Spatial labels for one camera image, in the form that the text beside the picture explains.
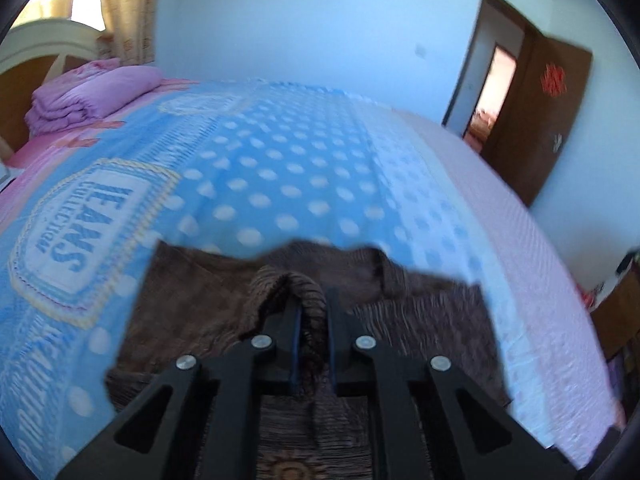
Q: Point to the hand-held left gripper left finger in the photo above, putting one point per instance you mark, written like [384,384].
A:
[297,332]

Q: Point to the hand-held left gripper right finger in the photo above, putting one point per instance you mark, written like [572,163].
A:
[331,332]

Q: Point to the brown knit sweater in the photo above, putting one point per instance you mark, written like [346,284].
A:
[200,310]

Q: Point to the blue polka dot bed sheet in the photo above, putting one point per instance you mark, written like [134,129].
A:
[300,170]

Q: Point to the wooden bedside furniture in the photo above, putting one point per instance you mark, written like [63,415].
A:
[617,320]

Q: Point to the brown wooden door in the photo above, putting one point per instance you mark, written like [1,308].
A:
[545,125]

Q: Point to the folded pink quilt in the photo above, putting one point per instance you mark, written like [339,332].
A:
[90,95]

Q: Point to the red paper door decoration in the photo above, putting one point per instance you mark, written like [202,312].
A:
[551,80]

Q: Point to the beige patterned curtain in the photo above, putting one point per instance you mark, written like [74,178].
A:
[131,15]

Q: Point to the cream wooden headboard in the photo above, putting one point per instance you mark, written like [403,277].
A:
[30,60]

